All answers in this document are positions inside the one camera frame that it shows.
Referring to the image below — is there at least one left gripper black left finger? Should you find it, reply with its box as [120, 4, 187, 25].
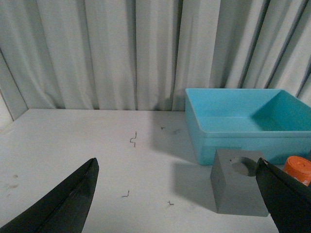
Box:
[0, 158, 99, 233]

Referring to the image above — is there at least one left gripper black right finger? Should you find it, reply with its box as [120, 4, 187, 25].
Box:
[256, 158, 311, 233]

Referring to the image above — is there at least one orange cylinder part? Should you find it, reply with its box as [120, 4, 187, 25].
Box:
[283, 156, 311, 186]

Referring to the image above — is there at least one gray cube with round hole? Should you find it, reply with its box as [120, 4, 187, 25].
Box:
[210, 149, 269, 217]

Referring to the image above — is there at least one light blue plastic box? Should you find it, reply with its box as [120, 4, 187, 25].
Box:
[185, 88, 311, 165]

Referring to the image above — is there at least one white pleated curtain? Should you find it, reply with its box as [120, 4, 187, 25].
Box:
[0, 0, 311, 124]

